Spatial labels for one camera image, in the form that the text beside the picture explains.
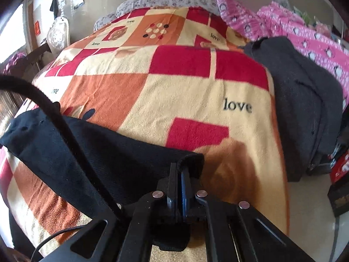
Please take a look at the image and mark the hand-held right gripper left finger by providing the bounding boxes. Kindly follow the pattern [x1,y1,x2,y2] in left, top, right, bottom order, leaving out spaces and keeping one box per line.
[41,163,183,262]

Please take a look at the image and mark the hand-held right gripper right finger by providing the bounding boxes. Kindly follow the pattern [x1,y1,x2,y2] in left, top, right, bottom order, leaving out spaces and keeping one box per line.
[181,166,322,262]

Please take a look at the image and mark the black pants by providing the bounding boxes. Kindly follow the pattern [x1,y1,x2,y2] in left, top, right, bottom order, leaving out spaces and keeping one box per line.
[0,109,205,252]

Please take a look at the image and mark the patchwork printed blanket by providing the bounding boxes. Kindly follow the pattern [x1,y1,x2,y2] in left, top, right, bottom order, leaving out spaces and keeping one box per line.
[0,7,289,262]

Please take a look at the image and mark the dark grey garment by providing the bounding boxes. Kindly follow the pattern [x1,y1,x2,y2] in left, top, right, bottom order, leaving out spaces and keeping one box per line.
[243,36,344,182]

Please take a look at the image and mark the dark box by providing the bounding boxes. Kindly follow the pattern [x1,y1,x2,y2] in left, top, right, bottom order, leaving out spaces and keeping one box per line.
[327,183,349,216]

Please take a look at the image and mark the red box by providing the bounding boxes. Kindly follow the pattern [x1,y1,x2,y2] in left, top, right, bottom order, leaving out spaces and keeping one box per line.
[328,150,349,186]

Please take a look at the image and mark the dark wooden desk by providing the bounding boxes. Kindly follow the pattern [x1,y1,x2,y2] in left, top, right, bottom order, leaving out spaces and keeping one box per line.
[26,44,53,66]

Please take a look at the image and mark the pink penguin print quilt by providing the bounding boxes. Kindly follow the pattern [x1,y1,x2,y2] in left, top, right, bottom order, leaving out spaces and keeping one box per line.
[213,0,349,101]

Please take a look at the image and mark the chair with white lace cover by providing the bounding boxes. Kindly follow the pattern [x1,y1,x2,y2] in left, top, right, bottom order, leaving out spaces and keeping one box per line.
[46,15,70,53]

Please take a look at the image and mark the purple cloth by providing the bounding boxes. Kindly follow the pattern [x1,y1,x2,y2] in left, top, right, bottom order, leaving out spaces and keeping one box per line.
[5,52,26,73]

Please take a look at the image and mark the window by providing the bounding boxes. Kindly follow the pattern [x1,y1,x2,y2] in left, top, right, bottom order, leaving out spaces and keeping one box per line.
[0,4,28,63]

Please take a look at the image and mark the thin black cable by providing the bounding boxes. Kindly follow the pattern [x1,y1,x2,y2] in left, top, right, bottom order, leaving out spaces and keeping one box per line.
[31,224,86,262]

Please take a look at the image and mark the thick black cable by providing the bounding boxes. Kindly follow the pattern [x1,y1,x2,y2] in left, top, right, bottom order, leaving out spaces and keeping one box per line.
[0,75,123,221]

